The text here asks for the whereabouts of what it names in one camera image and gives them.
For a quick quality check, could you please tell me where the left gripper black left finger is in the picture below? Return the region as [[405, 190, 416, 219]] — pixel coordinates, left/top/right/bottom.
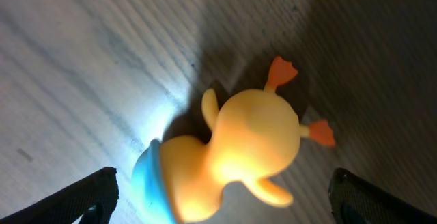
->
[[1, 167, 119, 224]]

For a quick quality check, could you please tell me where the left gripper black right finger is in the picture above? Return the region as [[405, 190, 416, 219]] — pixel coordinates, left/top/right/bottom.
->
[[328, 168, 436, 224]]

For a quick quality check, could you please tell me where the orange rubber duck toy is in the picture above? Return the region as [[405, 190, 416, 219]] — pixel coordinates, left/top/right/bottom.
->
[[131, 55, 337, 224]]

